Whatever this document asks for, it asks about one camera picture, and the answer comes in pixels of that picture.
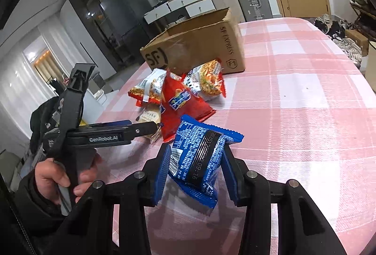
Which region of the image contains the clear cheese bread packet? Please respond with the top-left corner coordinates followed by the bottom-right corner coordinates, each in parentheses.
top-left (137, 105), bottom-right (164, 143)

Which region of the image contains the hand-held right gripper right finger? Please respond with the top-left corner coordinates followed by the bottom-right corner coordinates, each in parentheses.
top-left (221, 149), bottom-right (347, 255)

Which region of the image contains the large red chip bag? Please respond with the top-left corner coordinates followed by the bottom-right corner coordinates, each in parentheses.
top-left (160, 70), bottom-right (216, 143)

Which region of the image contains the blue snack packet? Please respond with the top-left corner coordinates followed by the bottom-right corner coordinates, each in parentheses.
top-left (168, 114), bottom-right (245, 209)

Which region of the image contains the dark glass cabinet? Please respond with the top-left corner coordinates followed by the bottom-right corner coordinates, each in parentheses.
top-left (69, 0), bottom-right (124, 77)

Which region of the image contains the scattered pile of shoes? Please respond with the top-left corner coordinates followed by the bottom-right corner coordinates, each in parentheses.
top-left (314, 14), bottom-right (365, 65)

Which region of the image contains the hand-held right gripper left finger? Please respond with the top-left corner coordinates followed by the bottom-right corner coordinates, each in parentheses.
top-left (57, 143), bottom-right (172, 255)

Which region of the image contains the person's left forearm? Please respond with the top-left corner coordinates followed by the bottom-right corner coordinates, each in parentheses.
top-left (11, 173), bottom-right (77, 245)

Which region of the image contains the brown cardboard box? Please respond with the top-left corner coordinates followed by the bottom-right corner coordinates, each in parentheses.
top-left (140, 7), bottom-right (246, 75)

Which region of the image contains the small cardboard box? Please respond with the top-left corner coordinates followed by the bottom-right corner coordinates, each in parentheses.
top-left (344, 29), bottom-right (369, 58)

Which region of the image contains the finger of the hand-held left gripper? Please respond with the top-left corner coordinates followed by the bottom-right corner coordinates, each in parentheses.
top-left (129, 122), bottom-right (158, 140)
top-left (80, 120), bottom-right (133, 130)

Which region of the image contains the grey refrigerator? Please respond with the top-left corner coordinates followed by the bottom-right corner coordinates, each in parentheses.
top-left (100, 0), bottom-right (155, 73)

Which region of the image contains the pink checked tablecloth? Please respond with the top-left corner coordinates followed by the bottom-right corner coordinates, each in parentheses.
top-left (97, 17), bottom-right (376, 255)

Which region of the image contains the white drawer dresser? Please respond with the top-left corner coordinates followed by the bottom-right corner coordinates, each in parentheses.
top-left (144, 0), bottom-right (218, 33)

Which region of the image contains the silver orange noodle snack packet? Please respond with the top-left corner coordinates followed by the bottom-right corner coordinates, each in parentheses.
top-left (182, 59), bottom-right (227, 102)

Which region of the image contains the wooden shoe rack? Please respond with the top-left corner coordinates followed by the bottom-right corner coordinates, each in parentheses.
top-left (342, 0), bottom-right (376, 36)

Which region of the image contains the yellow silver noodle snack packet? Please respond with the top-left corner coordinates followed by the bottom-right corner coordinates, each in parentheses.
top-left (128, 68), bottom-right (168, 105)

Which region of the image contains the person's left hand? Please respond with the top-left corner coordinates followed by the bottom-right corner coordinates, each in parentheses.
top-left (35, 155), bottom-right (102, 204)

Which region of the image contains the cream waste bin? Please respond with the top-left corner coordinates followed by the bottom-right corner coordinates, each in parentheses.
top-left (367, 41), bottom-right (376, 74)

